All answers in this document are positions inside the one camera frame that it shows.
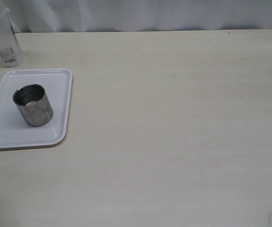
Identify stainless steel cup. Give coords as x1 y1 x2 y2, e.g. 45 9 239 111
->
12 84 53 127

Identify clear plastic bottle with label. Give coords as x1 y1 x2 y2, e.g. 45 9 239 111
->
0 0 23 68

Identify white plastic tray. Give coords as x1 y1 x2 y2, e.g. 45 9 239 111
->
0 69 73 150

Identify white backdrop curtain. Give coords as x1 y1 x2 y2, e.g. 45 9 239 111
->
3 0 272 33

